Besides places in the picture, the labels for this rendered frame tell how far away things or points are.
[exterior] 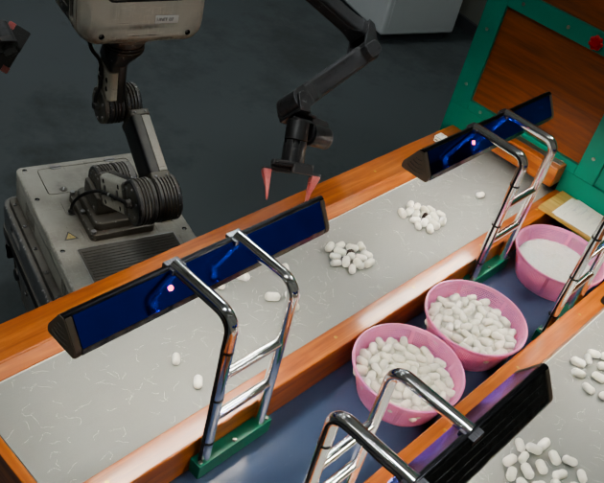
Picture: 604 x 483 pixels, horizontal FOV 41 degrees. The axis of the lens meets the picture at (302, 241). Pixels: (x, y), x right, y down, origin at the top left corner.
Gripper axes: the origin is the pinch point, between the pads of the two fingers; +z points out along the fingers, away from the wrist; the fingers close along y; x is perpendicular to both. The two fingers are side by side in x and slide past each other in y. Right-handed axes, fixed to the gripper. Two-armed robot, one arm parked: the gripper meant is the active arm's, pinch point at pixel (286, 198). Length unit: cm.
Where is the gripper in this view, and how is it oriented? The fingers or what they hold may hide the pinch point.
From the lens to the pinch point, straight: 199.2
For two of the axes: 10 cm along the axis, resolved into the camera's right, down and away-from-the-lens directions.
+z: -1.6, 9.9, -0.1
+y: -9.8, -1.6, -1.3
